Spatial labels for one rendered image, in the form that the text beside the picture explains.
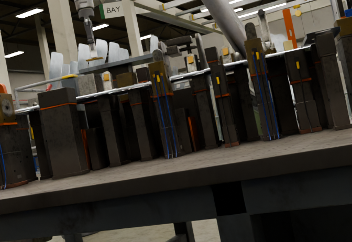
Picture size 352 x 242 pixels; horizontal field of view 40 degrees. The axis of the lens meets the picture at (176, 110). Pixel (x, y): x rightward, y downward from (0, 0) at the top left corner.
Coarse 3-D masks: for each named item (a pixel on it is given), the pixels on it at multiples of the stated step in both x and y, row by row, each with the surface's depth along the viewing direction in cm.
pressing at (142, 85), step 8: (272, 56) 174; (280, 56) 187; (224, 64) 178; (232, 64) 177; (192, 72) 183; (200, 72) 182; (208, 72) 196; (176, 80) 198; (120, 88) 188; (128, 88) 187; (144, 88) 205; (80, 96) 192; (88, 96) 190; (96, 96) 204; (16, 112) 196; (24, 112) 211
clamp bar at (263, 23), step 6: (258, 12) 200; (264, 12) 199; (258, 18) 202; (264, 18) 202; (264, 24) 202; (264, 30) 202; (264, 36) 201; (264, 42) 200; (270, 42) 199; (264, 48) 199
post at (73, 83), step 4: (64, 80) 234; (68, 80) 234; (72, 80) 233; (76, 80) 236; (64, 84) 234; (68, 84) 234; (72, 84) 233; (76, 84) 235; (76, 88) 234; (76, 92) 233; (76, 96) 233; (80, 104) 234; (80, 108) 233; (84, 108) 238; (88, 128) 238
